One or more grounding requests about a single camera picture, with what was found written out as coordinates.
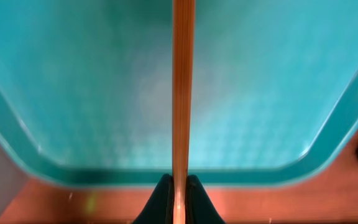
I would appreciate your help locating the wooden chopstick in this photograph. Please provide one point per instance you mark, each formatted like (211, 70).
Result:
(183, 40)

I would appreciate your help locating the teal plastic tray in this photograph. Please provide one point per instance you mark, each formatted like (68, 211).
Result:
(86, 90)

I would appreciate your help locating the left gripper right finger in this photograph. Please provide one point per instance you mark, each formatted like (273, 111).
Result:
(199, 208)

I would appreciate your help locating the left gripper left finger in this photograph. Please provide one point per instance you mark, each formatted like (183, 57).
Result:
(159, 207)

